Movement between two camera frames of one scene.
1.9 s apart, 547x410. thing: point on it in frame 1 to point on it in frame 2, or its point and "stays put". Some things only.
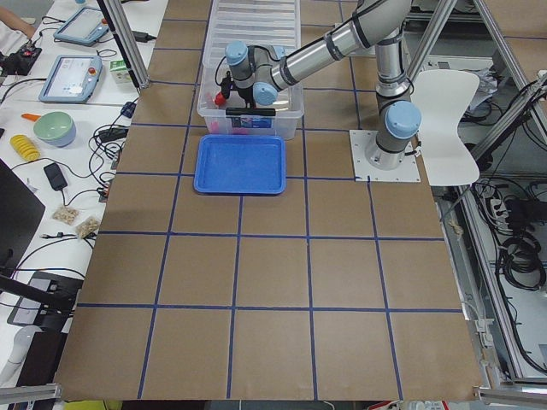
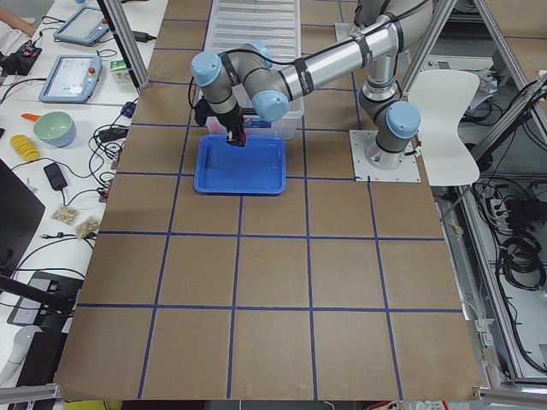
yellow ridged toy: x=26 y=147 stays put
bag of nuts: x=66 y=214 stays put
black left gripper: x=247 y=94 to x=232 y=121
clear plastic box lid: x=254 y=23 stays put
